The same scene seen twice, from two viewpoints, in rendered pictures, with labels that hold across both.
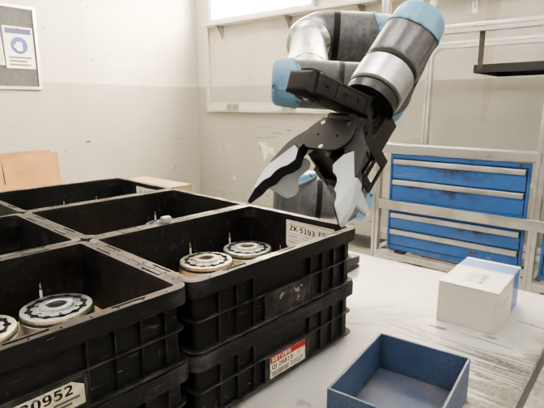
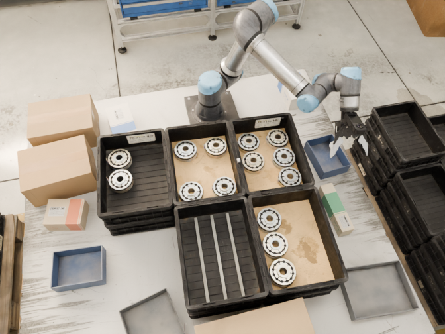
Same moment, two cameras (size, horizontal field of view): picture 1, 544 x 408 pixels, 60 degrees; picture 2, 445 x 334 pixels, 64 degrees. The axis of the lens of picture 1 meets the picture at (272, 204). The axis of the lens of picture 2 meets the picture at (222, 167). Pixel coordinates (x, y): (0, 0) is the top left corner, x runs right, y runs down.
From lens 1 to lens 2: 1.51 m
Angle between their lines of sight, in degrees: 62
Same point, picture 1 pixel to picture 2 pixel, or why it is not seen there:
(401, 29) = (358, 85)
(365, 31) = (270, 20)
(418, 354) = (317, 140)
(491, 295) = not seen: hidden behind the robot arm
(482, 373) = (322, 128)
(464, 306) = not seen: hidden behind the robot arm
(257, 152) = not seen: outside the picture
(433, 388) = (321, 145)
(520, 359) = (322, 113)
